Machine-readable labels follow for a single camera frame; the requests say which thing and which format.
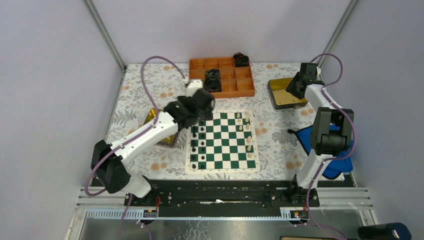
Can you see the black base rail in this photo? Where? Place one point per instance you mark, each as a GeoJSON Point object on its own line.
{"type": "Point", "coordinates": [224, 198]}

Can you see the right gold tin box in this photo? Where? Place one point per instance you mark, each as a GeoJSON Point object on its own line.
{"type": "Point", "coordinates": [281, 99]}

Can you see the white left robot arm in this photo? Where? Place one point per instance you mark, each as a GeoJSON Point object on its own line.
{"type": "Point", "coordinates": [110, 160]}

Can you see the blue cloth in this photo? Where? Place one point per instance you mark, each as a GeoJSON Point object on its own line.
{"type": "Point", "coordinates": [334, 168]}

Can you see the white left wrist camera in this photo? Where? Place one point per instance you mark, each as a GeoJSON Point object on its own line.
{"type": "Point", "coordinates": [192, 86]}

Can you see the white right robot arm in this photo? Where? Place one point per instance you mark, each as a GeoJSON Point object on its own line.
{"type": "Point", "coordinates": [332, 129]}

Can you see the orange wooden compartment tray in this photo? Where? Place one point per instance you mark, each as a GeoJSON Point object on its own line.
{"type": "Point", "coordinates": [236, 81]}

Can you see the rolled dark tie middle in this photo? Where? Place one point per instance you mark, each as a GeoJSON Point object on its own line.
{"type": "Point", "coordinates": [212, 81]}

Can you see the dark cylinder bottle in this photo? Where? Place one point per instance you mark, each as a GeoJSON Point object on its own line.
{"type": "Point", "coordinates": [387, 231]}

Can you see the rolled dark tie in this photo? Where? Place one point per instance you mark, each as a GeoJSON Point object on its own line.
{"type": "Point", "coordinates": [212, 81]}
{"type": "Point", "coordinates": [241, 60]}

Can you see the rolled dark tie top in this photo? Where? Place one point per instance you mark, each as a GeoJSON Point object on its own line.
{"type": "Point", "coordinates": [241, 60]}

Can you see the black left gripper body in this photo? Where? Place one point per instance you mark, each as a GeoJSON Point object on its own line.
{"type": "Point", "coordinates": [204, 115]}

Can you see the floral table mat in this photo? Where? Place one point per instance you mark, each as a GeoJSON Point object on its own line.
{"type": "Point", "coordinates": [280, 154]}

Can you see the aluminium frame rail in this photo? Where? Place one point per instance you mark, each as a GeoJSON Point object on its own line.
{"type": "Point", "coordinates": [343, 198]}

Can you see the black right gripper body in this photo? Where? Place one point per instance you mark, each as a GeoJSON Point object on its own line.
{"type": "Point", "coordinates": [292, 88]}

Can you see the green white chess board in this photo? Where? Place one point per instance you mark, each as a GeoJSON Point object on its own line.
{"type": "Point", "coordinates": [218, 146]}

